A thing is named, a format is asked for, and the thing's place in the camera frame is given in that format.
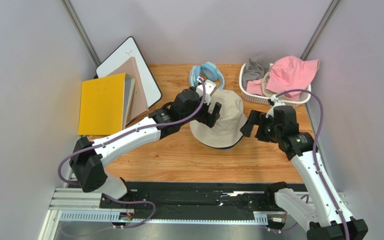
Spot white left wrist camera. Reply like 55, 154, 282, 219
195, 77, 218, 102

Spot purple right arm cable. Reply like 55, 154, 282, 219
271, 88, 351, 240

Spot pink and beige reversible hat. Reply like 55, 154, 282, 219
245, 73, 301, 102

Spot light blue headphones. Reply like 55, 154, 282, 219
188, 61, 226, 90

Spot black bucket hat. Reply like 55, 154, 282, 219
207, 133, 244, 150

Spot beige bucket hat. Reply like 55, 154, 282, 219
189, 89, 247, 146

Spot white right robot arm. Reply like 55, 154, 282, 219
240, 105, 369, 240

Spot yellow binder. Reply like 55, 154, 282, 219
78, 73, 136, 136

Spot pink brown folder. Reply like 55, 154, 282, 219
108, 57, 149, 125

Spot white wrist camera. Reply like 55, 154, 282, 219
268, 94, 286, 108
195, 77, 218, 102

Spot pink bucket hat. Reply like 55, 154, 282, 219
265, 55, 320, 93

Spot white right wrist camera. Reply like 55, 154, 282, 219
268, 94, 286, 108

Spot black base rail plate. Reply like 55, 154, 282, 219
99, 181, 285, 221

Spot white board black frame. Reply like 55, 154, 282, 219
95, 36, 163, 108

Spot white perforated plastic basket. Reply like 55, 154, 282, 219
238, 63, 312, 109

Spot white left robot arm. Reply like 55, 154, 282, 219
68, 84, 222, 200

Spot grey hat in basket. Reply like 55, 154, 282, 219
241, 52, 270, 90

